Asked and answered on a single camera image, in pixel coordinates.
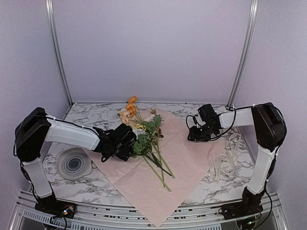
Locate pink wrapping paper sheet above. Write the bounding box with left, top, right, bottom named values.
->
left=87, top=109, right=223, bottom=227

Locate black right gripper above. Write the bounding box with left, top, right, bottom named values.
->
left=187, top=124, right=216, bottom=142

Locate aluminium frame post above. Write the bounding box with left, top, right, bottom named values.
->
left=226, top=0, right=259, bottom=108
left=45, top=0, right=73, bottom=106

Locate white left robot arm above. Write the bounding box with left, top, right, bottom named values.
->
left=13, top=107, right=136, bottom=213

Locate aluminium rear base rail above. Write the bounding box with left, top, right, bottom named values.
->
left=72, top=101, right=227, bottom=106

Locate aluminium frame post left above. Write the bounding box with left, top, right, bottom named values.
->
left=45, top=0, right=73, bottom=106

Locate white fake flower bunch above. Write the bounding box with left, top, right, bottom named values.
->
left=133, top=107, right=173, bottom=189

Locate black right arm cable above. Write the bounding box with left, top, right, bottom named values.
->
left=186, top=105, right=287, bottom=154

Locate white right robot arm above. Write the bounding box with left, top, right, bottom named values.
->
left=187, top=102, right=287, bottom=196

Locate peach fake flower stem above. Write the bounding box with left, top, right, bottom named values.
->
left=117, top=108, right=172, bottom=192

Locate yellow fake flower bunch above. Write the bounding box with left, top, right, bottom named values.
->
left=132, top=124, right=175, bottom=181

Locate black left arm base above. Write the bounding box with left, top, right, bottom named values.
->
left=34, top=193, right=77, bottom=219

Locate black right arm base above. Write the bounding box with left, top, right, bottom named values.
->
left=218, top=187, right=265, bottom=220

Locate aluminium frame post right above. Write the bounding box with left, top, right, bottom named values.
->
left=226, top=0, right=259, bottom=108

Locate cream printed ribbon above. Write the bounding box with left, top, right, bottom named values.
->
left=207, top=133, right=242, bottom=182

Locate aluminium front rail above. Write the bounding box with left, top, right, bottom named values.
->
left=8, top=191, right=289, bottom=230

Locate orange fake flower stem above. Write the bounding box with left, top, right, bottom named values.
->
left=126, top=95, right=176, bottom=179

